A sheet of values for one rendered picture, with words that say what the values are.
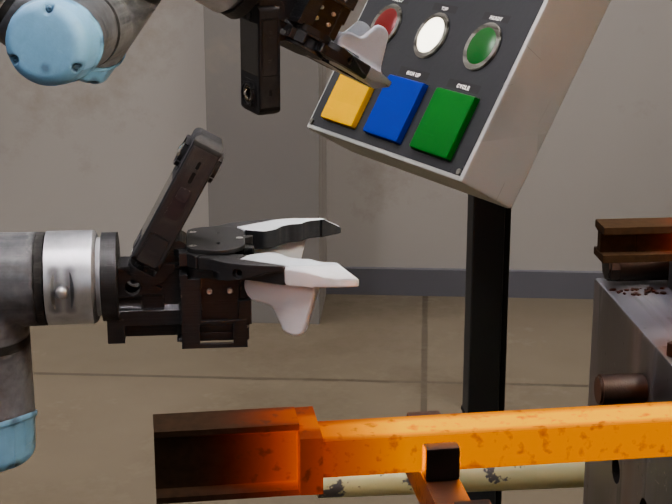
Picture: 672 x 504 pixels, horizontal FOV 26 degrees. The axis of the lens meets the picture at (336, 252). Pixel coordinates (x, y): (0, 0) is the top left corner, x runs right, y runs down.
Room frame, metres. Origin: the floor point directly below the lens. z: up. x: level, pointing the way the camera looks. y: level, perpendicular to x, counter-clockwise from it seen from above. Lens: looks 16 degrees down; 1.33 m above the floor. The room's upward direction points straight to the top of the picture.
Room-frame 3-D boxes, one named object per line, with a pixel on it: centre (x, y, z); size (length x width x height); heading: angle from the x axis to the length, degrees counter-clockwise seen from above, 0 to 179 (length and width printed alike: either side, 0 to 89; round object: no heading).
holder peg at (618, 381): (1.14, -0.24, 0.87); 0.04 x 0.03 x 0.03; 95
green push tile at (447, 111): (1.58, -0.12, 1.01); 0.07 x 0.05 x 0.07; 30
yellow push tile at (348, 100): (1.75, -0.02, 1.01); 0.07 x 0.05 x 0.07; 30
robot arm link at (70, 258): (1.10, 0.21, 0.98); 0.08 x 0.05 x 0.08; 5
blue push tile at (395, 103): (1.67, -0.07, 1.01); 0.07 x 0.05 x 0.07; 30
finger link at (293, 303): (1.06, 0.03, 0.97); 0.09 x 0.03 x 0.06; 59
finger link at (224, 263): (1.08, 0.07, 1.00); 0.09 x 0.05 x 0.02; 59
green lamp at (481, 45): (1.60, -0.16, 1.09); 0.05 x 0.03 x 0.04; 5
